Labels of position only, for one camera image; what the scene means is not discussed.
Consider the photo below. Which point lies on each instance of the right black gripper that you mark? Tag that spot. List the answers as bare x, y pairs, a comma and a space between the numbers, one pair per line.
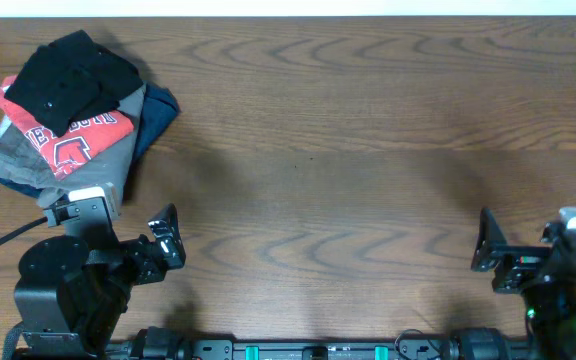
522, 261

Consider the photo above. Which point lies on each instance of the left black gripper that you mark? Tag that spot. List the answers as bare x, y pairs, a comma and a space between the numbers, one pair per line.
154, 268

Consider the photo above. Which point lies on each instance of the black t-shirt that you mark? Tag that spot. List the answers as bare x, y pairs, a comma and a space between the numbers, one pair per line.
72, 79

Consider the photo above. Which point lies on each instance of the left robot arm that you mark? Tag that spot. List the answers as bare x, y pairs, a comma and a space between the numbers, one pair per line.
73, 288

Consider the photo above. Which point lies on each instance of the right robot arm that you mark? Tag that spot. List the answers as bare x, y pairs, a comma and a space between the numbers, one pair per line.
550, 317

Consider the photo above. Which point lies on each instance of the navy folded t-shirt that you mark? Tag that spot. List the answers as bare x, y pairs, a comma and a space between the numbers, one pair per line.
151, 108

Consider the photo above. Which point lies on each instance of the red printed folded t-shirt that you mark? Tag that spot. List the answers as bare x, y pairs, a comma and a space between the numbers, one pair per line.
82, 142

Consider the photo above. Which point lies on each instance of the grey folded t-shirt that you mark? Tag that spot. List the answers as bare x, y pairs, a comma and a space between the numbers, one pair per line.
93, 151

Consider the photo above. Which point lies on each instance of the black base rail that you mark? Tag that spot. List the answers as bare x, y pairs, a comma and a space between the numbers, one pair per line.
411, 344

